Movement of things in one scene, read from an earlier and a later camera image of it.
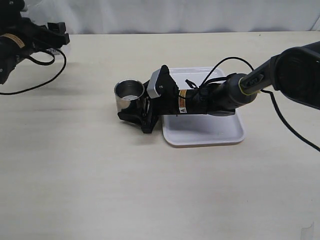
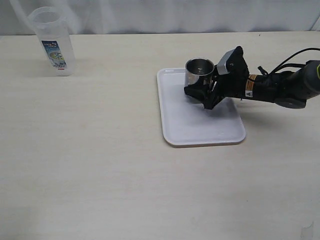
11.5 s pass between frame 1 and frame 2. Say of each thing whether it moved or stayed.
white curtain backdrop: stayed
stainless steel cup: moved
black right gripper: moved
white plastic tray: stayed
